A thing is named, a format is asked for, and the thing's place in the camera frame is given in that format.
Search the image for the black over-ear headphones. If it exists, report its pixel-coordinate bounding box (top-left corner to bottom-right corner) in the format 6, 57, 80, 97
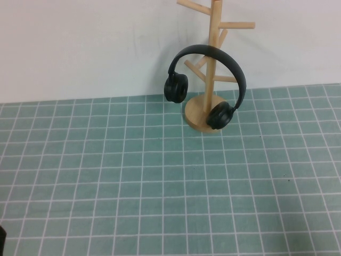
164, 44, 248, 131

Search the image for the wooden peg tree stand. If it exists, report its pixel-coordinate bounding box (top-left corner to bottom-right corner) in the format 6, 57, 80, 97
176, 0, 256, 134

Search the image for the green white-grid tablecloth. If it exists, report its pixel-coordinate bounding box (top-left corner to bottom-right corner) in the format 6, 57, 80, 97
0, 84, 341, 256

